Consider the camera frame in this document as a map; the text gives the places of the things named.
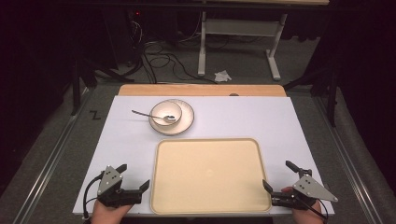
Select beige plastic tray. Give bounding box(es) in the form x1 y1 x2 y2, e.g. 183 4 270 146
149 137 273 216

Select white table board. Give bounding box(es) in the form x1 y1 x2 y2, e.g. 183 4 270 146
72 95 335 217

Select white dark-rimmed plate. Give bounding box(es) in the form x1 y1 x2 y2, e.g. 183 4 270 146
148 98 195 136

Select white metal desk frame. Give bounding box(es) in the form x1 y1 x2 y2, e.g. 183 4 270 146
197 0 330 82

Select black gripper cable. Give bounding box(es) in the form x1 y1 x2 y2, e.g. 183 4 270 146
297 199 330 224
82 172 106 222

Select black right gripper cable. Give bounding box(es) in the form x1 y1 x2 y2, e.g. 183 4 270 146
297 199 330 224

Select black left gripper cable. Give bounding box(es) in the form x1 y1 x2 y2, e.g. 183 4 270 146
82 172 106 222

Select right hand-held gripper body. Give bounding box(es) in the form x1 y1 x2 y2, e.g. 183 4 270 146
270 167 339 211

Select black floor cables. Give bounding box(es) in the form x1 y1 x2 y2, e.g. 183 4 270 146
129 12 219 85

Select wooden table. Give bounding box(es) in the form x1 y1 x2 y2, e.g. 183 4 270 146
118 83 288 98

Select white ceramic bowl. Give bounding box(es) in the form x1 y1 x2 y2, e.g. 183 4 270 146
149 101 183 128

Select person's left hand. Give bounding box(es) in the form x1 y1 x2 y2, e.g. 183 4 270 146
91 200 134 224

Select aluminium floor rail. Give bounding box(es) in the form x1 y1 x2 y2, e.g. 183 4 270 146
11 88 95 224
312 95 380 224

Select crumpled white paper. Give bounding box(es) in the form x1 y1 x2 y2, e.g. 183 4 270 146
214 70 233 83

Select person's right hand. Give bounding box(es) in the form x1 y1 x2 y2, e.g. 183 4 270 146
280 186 325 224

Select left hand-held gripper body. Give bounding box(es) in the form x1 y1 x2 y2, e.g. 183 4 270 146
96 165 143 209

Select metal spoon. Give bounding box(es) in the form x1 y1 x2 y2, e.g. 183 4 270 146
131 109 177 122

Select black metal stand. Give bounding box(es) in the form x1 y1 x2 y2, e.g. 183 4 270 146
282 60 341 128
70 57 138 117

